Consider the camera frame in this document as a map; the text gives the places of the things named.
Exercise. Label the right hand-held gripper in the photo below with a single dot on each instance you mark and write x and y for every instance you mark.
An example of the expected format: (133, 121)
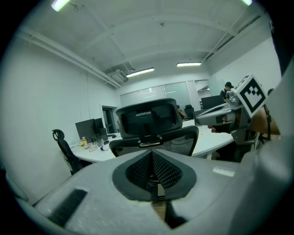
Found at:
(250, 96)

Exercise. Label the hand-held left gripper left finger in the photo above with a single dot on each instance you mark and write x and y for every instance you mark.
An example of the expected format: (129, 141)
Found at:
(92, 179)

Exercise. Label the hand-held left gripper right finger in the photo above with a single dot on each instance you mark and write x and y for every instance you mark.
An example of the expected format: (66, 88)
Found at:
(206, 183)

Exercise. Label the black mesh office chair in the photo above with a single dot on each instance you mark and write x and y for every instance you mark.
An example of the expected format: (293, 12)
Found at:
(156, 121)

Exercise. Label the person's right forearm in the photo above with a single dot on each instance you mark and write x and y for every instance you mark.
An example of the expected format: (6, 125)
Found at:
(264, 121)

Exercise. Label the black office chair with headrest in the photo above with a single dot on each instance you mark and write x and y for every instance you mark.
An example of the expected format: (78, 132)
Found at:
(66, 149)

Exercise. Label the person's right hand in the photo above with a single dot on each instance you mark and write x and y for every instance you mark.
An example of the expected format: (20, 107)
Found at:
(212, 129)

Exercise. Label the black wide monitor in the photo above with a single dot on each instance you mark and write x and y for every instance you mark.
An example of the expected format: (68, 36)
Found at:
(212, 102)

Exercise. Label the white table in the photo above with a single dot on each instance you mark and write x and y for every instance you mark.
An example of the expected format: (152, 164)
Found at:
(207, 140)

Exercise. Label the blue small object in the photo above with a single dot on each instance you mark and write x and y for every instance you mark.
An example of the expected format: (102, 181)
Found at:
(104, 148)

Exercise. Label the orange drink bottle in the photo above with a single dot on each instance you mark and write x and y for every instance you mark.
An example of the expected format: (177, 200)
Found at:
(85, 144)

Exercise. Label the clear drinking glass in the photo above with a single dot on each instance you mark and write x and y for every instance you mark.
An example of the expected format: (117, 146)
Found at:
(99, 142)

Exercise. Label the large black computer monitor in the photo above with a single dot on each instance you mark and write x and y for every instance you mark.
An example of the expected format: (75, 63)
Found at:
(85, 129)

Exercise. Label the small black computer monitor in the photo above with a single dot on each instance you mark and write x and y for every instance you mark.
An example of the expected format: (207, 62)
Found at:
(99, 125)

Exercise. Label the long ceiling light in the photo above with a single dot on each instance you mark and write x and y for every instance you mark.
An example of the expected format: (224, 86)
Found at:
(188, 64)
(247, 1)
(140, 71)
(60, 4)

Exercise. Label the dark door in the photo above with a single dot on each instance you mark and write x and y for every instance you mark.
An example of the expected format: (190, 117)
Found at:
(108, 120)

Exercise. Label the ceiling air conditioner unit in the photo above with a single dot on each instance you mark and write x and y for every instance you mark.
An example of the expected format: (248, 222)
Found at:
(120, 76)

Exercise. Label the white ceiling pipes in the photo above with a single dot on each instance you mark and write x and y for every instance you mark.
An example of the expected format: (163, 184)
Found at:
(69, 55)

